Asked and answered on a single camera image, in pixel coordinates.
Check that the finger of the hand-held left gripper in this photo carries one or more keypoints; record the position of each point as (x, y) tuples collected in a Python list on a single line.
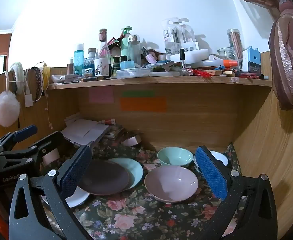
[(47, 143), (24, 131)]

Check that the white plate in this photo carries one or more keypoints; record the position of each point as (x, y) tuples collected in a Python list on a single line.
[(77, 198)]

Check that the small dark bottle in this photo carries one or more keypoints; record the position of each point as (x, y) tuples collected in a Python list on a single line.
[(116, 65)]

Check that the clear toothbrush package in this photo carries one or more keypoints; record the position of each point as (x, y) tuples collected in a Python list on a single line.
[(189, 36), (171, 40)]

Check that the white fluffy puff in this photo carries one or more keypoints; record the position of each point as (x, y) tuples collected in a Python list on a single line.
[(6, 108)]

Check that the frosted bottle with silver cap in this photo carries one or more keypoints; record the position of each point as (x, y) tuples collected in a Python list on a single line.
[(134, 48)]

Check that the light green bowl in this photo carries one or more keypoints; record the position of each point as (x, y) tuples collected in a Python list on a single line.
[(174, 156)]

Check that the blue liquid bottle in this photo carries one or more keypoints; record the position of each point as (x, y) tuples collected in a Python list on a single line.
[(78, 60)]

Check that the white fluffy headband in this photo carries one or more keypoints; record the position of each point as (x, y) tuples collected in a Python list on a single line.
[(17, 72)]

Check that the dark patterned headband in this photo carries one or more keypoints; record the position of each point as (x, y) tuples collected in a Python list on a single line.
[(38, 78)]

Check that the white plastic jug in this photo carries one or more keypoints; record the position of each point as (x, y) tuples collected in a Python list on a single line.
[(211, 61)]

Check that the pink sticky note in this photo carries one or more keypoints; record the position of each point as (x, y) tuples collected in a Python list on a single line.
[(101, 95)]

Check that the dark floral tablecloth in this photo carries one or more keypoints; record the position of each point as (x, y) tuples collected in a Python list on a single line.
[(136, 217)]

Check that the light green plate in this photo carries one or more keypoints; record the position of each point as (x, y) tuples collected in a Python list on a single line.
[(136, 170)]

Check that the orange sticky note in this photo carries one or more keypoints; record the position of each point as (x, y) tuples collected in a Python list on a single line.
[(142, 104)]

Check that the green sticky note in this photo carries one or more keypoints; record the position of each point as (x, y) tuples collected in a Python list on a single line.
[(137, 93)]

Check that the stack of white papers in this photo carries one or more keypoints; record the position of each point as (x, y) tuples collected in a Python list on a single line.
[(84, 131)]

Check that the pale pink folded card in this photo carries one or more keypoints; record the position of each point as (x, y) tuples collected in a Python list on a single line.
[(131, 140)]

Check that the brown striped curtain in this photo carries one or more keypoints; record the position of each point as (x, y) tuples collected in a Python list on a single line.
[(286, 62)]

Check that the clear bottle with illustrated label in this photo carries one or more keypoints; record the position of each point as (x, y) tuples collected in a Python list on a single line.
[(102, 60)]

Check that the blue glass jar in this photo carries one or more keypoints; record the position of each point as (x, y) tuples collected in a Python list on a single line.
[(88, 65)]

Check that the small brown bottle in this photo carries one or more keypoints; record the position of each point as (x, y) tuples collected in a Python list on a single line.
[(70, 67)]

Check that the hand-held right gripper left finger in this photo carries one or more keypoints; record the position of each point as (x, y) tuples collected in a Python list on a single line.
[(76, 173)]

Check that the black nail polish bottle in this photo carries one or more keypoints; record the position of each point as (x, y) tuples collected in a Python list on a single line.
[(182, 57)]

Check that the clear plastic container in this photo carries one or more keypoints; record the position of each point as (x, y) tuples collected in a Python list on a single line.
[(132, 73)]

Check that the white bowl with dark dots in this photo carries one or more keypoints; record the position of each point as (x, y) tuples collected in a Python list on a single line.
[(220, 158)]

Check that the tall clear pencil jar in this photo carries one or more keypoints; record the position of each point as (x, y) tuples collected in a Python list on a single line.
[(234, 41)]

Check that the pink bowl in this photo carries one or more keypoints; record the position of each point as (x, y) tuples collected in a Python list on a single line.
[(171, 182)]

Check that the blue and white pencil sharpener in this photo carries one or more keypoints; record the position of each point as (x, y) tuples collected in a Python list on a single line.
[(251, 60)]

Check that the wooden shelf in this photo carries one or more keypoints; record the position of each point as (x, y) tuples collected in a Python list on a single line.
[(161, 83)]

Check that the light blue box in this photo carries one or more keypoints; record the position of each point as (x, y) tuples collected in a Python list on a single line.
[(128, 64)]

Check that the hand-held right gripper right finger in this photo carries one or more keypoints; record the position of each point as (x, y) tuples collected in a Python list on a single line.
[(211, 173)]

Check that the dark brown plate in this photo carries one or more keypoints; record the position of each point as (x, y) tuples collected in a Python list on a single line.
[(104, 177)]

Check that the white plastic tray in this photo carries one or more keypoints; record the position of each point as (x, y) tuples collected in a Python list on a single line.
[(194, 55)]

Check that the round glass jar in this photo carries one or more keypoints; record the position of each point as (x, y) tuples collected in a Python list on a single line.
[(226, 53)]

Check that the green pump bottle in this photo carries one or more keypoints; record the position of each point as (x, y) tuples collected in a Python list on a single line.
[(126, 42)]

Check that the pink perfume bottle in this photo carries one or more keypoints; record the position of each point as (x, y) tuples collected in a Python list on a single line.
[(149, 55)]

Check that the stack of booklets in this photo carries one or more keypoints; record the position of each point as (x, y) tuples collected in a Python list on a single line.
[(114, 133)]

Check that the white charger plug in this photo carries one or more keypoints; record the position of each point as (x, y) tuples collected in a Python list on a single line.
[(29, 100)]

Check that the white stapler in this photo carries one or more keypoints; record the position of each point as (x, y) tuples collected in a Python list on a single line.
[(61, 78)]

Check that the yellow hanging ornament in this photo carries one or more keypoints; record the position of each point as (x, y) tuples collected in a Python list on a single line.
[(46, 76)]

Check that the red and white tube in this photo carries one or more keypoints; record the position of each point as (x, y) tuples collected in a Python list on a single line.
[(107, 121)]

